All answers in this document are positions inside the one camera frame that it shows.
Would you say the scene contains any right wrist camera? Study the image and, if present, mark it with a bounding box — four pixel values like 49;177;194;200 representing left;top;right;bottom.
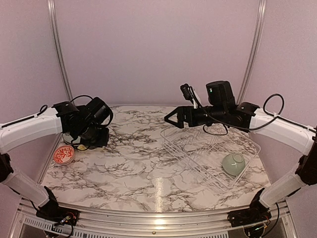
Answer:
180;83;201;109

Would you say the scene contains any aluminium frame post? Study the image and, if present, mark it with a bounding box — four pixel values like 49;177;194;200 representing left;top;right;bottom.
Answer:
237;0;267;104
47;0;73;101

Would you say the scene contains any left side aluminium rail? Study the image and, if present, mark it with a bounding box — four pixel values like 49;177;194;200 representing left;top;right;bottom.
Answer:
36;134;62;184

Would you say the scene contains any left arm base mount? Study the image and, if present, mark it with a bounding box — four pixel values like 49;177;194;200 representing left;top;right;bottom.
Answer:
31;186;79;238

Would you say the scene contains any front aluminium table rail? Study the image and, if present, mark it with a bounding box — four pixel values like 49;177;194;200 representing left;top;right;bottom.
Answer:
9;198;298;238

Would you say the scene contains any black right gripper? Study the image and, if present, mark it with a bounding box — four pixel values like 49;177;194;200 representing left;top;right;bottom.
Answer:
164;105;227;128

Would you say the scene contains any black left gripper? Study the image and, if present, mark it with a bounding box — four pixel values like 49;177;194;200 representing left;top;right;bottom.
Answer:
75;120;109;147

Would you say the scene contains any right aluminium frame post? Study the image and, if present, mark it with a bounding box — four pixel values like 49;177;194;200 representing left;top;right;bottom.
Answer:
237;0;267;104

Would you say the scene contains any left aluminium frame post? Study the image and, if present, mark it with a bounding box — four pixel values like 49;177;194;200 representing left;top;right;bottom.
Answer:
47;0;73;101

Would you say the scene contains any pale green flower plate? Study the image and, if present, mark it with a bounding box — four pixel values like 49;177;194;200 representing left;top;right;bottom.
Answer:
62;133;81;145

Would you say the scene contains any pale green bowl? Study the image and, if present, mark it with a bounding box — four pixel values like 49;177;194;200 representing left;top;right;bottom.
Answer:
221;153;246;176

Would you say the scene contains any white wire dish rack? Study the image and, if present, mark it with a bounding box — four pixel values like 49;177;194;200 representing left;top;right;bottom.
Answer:
160;125;261;192

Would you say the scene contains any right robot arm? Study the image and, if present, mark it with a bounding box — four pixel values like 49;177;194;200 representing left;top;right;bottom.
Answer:
164;81;317;222

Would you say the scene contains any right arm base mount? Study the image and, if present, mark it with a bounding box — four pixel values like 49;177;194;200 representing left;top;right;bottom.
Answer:
227;188;272;238

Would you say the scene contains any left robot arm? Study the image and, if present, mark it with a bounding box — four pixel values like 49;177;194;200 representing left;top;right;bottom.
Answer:
0;97;113;221

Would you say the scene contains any white red patterned bowl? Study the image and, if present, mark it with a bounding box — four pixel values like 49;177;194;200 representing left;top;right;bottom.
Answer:
53;145;75;165

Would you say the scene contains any yellow mug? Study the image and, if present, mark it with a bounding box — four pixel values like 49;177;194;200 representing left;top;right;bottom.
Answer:
77;145;87;151

